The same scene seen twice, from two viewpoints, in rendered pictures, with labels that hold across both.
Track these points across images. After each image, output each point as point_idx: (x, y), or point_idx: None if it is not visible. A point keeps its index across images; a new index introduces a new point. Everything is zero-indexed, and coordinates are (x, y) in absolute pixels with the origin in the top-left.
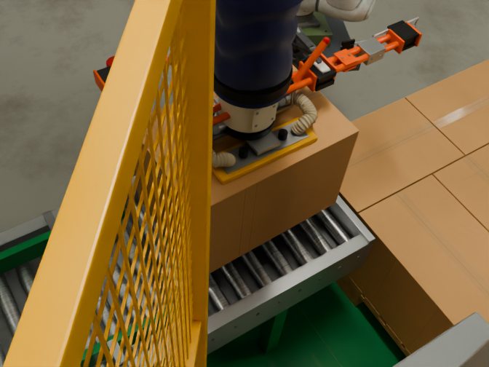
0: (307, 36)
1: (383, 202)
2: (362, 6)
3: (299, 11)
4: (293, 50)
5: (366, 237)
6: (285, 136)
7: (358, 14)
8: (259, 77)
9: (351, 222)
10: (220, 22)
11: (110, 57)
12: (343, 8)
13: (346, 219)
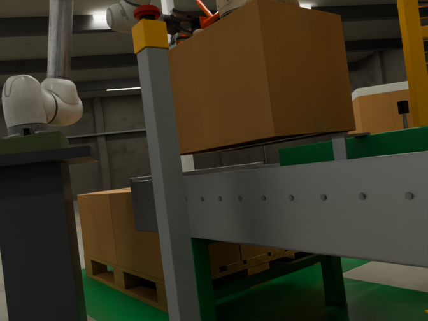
0: (65, 137)
1: None
2: (80, 100)
3: (46, 118)
4: (179, 26)
5: (260, 162)
6: None
7: (81, 106)
8: None
9: (248, 166)
10: None
11: (139, 6)
12: (74, 102)
13: (244, 169)
